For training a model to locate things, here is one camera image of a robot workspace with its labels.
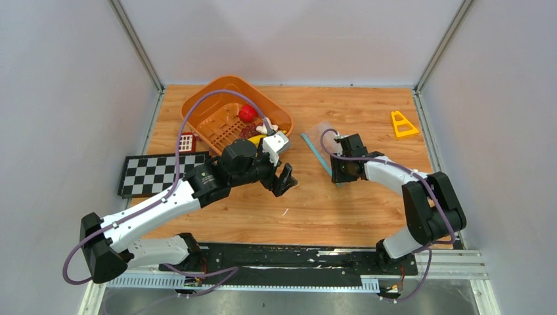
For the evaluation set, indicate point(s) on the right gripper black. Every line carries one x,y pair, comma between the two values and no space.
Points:
337,177

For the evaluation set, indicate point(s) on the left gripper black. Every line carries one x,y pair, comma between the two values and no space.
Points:
285,183

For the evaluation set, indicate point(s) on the clear zip top bag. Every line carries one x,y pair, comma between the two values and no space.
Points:
312,138

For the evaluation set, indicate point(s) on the white toy mushroom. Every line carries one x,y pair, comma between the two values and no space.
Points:
266,127

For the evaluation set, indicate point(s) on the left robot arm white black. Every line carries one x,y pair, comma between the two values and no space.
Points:
115,243

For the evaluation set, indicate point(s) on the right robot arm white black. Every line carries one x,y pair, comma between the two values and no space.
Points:
433,212

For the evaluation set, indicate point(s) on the yellow toy banana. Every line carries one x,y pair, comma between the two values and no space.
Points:
256,139

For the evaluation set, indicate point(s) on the purple toy grapes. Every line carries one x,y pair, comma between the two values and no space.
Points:
249,131

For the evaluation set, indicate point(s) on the red toy apple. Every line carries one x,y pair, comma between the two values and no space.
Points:
247,113

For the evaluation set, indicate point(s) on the yellow triangular plastic stand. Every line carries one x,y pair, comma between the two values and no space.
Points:
402,127

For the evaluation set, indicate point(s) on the orange plastic basket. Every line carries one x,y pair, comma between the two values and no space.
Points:
215,120

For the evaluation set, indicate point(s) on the red white grid block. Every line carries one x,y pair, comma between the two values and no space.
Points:
187,142

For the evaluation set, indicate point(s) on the black white checkerboard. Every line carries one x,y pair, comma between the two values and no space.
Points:
145,176

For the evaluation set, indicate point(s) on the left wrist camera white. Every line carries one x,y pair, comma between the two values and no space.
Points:
275,145

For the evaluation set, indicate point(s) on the black mounting base plate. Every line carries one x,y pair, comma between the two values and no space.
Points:
287,266

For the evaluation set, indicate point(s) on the right aluminium frame post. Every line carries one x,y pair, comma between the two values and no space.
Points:
452,29

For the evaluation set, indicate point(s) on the aluminium frame post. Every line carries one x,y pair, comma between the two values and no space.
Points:
133,37
452,29

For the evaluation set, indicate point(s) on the left aluminium frame post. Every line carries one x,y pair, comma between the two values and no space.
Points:
133,37

